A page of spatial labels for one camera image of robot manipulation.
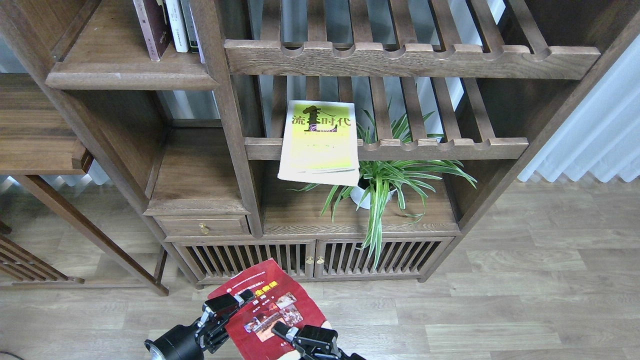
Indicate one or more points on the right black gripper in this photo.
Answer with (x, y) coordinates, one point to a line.
(313, 342)

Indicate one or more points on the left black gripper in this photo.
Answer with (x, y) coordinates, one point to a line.
(208, 333)

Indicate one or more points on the red cover book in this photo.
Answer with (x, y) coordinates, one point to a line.
(277, 297)

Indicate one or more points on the dark maroon cover book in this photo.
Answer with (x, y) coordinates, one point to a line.
(152, 17)

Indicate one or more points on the yellow green cover book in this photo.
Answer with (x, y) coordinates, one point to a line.
(320, 143)

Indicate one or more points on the dark wooden bookshelf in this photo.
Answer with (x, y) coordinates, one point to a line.
(190, 143)

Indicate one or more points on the pale purple upright book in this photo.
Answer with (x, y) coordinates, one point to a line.
(200, 51)

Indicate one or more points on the dark upright book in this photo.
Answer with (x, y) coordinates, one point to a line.
(190, 26)

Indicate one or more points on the white upright book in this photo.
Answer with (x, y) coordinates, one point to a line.
(177, 25)

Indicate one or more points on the white curtain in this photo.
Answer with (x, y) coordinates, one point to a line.
(601, 138)

